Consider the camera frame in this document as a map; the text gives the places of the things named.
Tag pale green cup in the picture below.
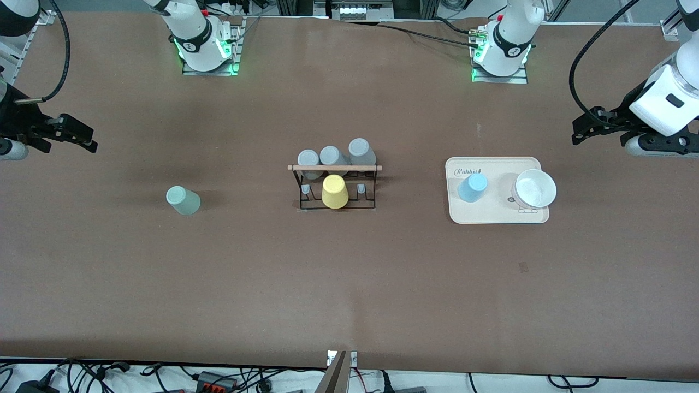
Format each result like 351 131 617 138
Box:
166 186 202 216

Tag light blue cup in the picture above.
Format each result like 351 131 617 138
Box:
457 173 489 204

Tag white bowl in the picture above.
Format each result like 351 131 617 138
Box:
511 169 558 210

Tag beige tray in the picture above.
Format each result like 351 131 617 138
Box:
445 157 550 225

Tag grey cup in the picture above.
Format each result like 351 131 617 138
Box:
297 149 323 181
319 145 351 168
347 138 378 167

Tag black power adapter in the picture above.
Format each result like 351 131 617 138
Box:
15 379 58 393

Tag yellow cup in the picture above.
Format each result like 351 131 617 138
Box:
321 174 350 210

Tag metal equipment box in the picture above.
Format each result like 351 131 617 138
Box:
313 0 395 20

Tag black power strip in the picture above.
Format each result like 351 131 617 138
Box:
196 371 240 392

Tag black plug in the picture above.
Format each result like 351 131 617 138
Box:
381 371 428 393

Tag aluminium frame rail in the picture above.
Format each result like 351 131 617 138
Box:
0 10 57 85
659 8 686 41

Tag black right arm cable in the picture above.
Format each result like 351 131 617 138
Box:
15 0 72 105

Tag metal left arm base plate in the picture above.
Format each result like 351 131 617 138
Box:
471 23 529 85

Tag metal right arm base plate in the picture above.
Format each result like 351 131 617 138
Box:
181 15 244 76

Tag black cable on table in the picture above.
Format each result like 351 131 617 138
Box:
340 19 484 47

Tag black wire cup rack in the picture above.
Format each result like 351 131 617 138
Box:
287 163 383 212

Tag black cable loop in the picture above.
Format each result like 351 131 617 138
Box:
548 375 600 390

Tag grey camera stand leg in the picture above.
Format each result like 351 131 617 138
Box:
315 350 351 393

